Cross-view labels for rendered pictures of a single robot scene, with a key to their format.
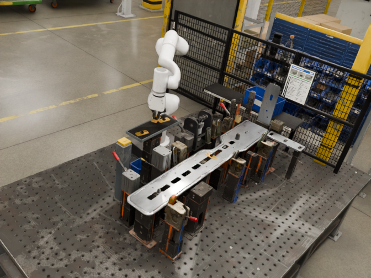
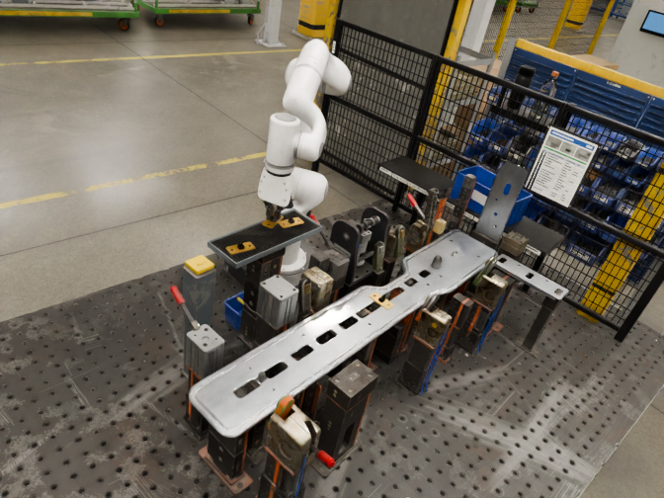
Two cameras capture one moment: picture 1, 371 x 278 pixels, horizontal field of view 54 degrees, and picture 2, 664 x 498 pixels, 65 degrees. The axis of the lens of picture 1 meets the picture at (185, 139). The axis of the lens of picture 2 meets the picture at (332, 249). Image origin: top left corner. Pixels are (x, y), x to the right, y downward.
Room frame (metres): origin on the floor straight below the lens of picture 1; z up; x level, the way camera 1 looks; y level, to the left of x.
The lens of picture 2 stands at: (0.63, -0.06, 2.09)
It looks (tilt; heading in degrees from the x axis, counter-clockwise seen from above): 34 degrees down; 3
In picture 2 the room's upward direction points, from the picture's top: 12 degrees clockwise
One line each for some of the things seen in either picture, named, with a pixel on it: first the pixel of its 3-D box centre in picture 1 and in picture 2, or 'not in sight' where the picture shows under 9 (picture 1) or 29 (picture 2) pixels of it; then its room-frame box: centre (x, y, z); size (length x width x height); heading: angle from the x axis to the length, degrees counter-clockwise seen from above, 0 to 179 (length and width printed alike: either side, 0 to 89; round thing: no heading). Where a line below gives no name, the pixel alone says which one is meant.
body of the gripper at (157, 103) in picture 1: (158, 100); (277, 183); (2.00, 0.21, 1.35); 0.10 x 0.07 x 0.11; 78
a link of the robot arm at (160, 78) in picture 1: (160, 79); (284, 139); (2.00, 0.20, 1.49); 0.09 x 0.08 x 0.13; 89
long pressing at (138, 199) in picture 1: (210, 158); (378, 305); (1.99, -0.19, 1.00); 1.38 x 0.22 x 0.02; 147
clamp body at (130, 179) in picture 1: (128, 197); (203, 381); (1.61, 0.27, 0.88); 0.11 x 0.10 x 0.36; 57
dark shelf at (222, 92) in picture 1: (250, 105); (464, 201); (2.87, -0.51, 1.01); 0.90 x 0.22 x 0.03; 57
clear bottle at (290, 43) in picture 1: (289, 47); (546, 95); (2.99, -0.71, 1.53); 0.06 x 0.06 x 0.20
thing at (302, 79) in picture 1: (298, 84); (559, 166); (2.81, -0.83, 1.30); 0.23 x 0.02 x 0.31; 57
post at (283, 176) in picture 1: (292, 164); (540, 321); (2.32, -0.85, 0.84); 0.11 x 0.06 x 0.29; 57
